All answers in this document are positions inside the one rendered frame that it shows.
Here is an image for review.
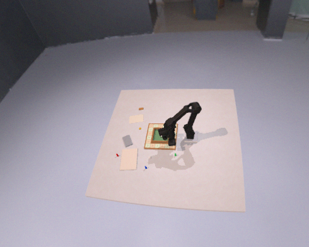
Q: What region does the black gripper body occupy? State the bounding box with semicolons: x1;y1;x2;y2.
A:
168;129;176;146

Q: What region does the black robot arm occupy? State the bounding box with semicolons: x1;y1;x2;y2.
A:
158;102;202;140

